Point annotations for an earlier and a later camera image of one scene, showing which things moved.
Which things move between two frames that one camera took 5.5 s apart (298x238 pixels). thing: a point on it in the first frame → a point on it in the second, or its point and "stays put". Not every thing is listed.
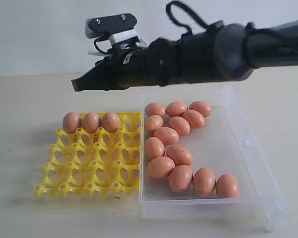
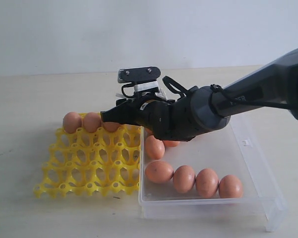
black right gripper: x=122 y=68 → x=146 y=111
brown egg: x=91 y=122 stays put
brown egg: x=111 y=121 stays put
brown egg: x=71 y=121 stays put
